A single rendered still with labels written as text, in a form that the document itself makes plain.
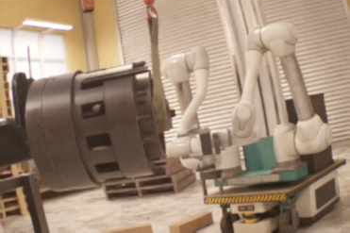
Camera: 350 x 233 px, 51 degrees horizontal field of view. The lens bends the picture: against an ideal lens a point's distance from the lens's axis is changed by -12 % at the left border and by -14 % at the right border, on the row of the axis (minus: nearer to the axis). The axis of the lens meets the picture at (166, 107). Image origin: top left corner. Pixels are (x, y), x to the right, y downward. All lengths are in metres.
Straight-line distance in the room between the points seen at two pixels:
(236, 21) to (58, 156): 1.61
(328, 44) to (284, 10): 1.01
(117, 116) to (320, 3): 5.76
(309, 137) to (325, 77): 4.68
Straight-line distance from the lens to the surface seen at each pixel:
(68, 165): 1.74
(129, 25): 8.45
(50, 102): 1.74
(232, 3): 2.83
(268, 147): 2.59
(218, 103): 7.41
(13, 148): 1.97
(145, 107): 1.69
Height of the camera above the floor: 0.76
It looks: 4 degrees up
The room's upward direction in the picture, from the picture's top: 10 degrees counter-clockwise
